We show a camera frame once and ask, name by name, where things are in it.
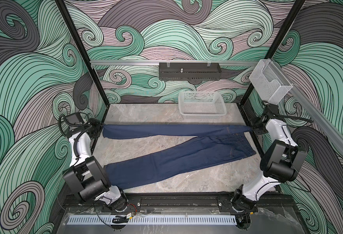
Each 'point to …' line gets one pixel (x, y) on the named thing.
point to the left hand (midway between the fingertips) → (103, 120)
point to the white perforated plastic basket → (201, 105)
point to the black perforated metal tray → (190, 71)
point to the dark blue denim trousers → (218, 143)
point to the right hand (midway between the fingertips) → (250, 123)
